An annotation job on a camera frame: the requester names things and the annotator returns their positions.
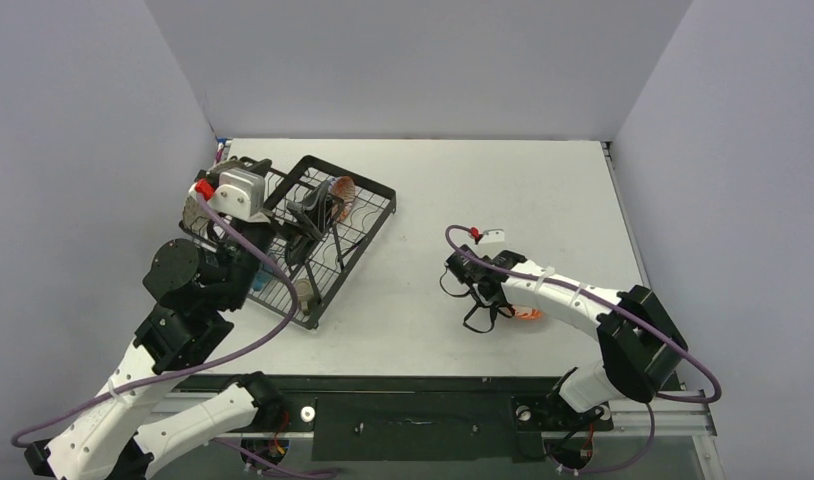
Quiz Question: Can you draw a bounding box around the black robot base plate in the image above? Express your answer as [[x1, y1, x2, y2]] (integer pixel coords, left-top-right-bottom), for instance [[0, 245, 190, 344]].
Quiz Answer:
[[232, 375, 618, 463]]

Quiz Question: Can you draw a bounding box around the black round plate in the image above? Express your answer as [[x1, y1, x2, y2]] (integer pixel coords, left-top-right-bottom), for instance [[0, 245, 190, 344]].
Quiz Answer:
[[284, 194, 342, 266]]

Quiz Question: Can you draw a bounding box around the speckled oval plate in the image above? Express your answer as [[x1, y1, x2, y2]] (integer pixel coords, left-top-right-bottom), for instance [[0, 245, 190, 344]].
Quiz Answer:
[[179, 157, 245, 236]]

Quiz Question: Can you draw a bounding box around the red patterned upturned bowl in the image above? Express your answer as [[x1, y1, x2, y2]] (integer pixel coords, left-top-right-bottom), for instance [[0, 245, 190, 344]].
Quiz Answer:
[[330, 176, 356, 222]]

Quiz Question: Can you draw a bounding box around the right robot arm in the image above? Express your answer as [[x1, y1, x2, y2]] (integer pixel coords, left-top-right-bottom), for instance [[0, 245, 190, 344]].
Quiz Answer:
[[446, 247, 688, 427]]

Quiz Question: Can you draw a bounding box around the olive green ceramic mug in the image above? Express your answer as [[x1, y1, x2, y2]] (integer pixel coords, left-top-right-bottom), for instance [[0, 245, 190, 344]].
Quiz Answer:
[[294, 277, 321, 317]]

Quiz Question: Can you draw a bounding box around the black wire dish rack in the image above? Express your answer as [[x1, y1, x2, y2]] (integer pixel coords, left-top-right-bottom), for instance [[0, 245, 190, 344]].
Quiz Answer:
[[179, 154, 397, 331]]

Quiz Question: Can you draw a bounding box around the orange floral bowl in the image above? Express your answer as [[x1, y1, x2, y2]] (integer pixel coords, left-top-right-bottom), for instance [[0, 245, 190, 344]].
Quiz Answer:
[[514, 306, 543, 321]]

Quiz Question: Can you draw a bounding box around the white and blue cup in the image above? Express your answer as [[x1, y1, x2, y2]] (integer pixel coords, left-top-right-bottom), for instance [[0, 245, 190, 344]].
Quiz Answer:
[[251, 264, 274, 292]]

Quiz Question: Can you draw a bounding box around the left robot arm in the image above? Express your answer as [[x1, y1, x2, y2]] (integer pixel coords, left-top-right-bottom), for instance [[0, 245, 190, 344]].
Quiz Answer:
[[23, 158, 289, 479]]

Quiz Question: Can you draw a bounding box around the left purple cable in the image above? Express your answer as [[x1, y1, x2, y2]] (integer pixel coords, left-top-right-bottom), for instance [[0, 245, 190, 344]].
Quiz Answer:
[[10, 195, 301, 450]]

